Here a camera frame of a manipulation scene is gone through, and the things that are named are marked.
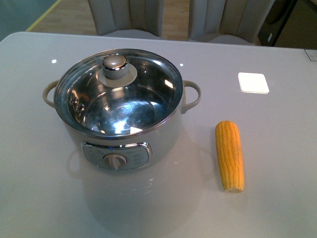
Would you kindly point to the white electric cooking pot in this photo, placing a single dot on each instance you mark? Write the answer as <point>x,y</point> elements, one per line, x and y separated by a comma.
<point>139,150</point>

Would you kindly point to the glass pot lid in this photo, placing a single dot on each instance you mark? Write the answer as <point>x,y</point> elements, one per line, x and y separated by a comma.
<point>89,107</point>

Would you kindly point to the right beige upholstered chair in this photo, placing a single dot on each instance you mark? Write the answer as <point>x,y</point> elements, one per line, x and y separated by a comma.
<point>234,22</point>

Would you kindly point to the yellow corn cob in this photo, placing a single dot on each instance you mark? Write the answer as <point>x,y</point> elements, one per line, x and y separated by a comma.
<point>229,156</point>

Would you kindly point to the black washing machine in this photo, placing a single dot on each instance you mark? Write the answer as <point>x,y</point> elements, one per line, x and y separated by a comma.
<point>275,21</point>

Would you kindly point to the left beige upholstered chair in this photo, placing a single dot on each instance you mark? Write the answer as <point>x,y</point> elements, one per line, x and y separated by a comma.
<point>140,19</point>

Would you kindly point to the table corner label sticker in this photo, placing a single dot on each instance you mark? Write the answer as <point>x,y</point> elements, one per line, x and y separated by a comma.
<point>312,54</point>

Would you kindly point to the beige upholstered chair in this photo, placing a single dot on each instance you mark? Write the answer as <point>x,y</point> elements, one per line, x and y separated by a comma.
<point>234,22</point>
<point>140,19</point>

